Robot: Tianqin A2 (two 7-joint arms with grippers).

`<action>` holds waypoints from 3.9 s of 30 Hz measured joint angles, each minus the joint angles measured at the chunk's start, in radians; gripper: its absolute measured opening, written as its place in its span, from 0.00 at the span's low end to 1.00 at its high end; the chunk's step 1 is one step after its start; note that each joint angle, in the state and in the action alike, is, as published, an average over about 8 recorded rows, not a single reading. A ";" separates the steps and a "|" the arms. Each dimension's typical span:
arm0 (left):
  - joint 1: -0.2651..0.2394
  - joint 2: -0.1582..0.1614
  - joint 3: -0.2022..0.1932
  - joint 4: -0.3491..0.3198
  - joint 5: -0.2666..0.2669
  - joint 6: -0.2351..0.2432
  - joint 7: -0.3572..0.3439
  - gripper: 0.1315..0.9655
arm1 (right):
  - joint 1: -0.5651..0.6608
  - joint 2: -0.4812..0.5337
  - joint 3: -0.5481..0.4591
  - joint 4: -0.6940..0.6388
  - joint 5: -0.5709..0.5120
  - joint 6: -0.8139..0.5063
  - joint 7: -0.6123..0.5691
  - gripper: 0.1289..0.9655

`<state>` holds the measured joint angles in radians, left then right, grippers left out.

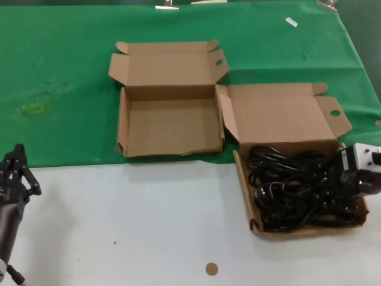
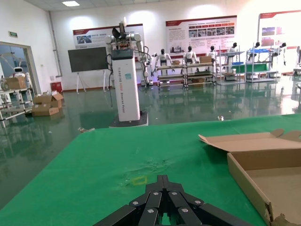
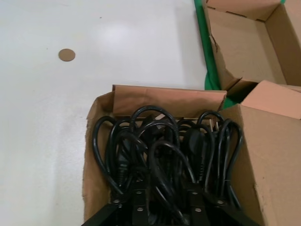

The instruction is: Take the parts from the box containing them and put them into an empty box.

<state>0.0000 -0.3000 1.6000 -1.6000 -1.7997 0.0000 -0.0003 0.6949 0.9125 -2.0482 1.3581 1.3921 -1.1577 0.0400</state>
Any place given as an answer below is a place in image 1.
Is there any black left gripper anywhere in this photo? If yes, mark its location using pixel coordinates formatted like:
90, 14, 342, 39
0, 144, 43, 210

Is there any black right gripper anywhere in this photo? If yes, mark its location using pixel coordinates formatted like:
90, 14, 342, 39
328, 148, 358, 204

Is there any open brown cardboard box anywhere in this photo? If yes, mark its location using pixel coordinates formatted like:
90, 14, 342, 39
216, 82, 370, 242

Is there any cardboard box with torn edge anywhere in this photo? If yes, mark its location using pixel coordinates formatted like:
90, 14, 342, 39
107, 40, 230, 158

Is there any green table cloth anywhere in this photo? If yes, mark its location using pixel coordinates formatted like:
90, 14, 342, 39
0, 1, 381, 168

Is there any silver metal binder clip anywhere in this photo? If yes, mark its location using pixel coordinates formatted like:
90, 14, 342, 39
316, 0, 339, 13
154, 0, 181, 11

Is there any tangled black power cables pile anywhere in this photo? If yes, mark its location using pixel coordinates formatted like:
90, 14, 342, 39
246, 145, 363, 234

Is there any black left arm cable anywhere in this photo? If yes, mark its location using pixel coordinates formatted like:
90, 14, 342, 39
5, 263, 29, 286

